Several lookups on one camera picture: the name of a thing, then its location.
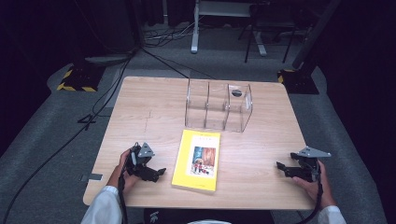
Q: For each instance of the grey tape strip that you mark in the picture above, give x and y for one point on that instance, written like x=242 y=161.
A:
x=93 y=177

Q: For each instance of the slanted dark metal post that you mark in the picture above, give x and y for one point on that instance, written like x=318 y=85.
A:
x=314 y=34

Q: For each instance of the clear acrylic divided organizer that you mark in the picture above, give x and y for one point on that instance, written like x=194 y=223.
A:
x=218 y=107

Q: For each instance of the person's left hand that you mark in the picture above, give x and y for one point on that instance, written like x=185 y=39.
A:
x=120 y=174

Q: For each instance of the yellow book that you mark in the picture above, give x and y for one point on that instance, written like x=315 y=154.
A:
x=183 y=161

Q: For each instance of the white desk frame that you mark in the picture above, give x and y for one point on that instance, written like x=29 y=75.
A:
x=195 y=31

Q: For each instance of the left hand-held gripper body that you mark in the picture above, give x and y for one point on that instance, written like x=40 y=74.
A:
x=137 y=161

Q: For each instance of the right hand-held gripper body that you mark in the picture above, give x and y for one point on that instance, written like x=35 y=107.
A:
x=309 y=169

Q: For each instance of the person's dark clothing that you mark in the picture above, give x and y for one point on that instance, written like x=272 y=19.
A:
x=211 y=216

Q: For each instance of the person's right hand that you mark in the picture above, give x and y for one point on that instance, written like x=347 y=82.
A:
x=320 y=191

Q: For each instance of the black yellow striped stand base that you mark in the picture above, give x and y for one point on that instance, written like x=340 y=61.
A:
x=299 y=82
x=79 y=79

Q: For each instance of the black chair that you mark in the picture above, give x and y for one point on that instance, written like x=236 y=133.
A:
x=267 y=21

